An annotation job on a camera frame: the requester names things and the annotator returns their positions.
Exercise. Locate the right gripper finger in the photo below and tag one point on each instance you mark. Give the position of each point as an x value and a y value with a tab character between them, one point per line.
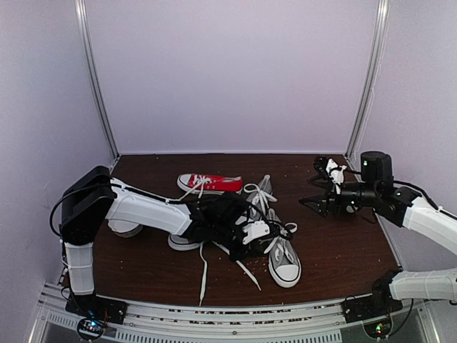
319	181
316	204

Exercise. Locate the front aluminium rail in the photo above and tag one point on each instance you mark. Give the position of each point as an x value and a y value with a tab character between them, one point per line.
308	322

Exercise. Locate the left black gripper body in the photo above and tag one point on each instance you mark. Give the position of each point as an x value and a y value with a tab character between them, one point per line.
224	231

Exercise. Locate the back red sneaker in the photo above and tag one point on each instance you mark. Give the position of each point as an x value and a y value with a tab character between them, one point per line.
205	184

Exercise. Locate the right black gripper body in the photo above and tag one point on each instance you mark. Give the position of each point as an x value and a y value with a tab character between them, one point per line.
330	196

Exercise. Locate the left aluminium frame post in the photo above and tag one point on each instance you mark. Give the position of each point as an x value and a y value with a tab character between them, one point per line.
83	23

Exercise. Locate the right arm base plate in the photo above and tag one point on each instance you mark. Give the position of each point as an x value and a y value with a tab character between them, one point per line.
357	309

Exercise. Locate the aluminium frame post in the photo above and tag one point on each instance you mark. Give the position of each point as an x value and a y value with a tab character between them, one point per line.
83	23
367	95

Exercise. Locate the right aluminium frame post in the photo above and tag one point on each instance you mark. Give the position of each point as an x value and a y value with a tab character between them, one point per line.
367	95

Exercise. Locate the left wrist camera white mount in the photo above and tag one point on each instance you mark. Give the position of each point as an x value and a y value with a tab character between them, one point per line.
255	230

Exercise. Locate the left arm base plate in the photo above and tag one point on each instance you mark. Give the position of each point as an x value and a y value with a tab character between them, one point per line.
99	308

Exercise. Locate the white fluted bowl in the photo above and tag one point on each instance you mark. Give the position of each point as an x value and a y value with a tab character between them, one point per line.
124	229

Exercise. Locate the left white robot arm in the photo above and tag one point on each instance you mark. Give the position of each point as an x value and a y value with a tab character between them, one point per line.
97	197

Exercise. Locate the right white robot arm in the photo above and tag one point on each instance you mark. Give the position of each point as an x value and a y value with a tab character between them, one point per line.
400	203

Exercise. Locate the grey sneaker with laces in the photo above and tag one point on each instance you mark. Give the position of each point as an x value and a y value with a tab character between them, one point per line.
260	196

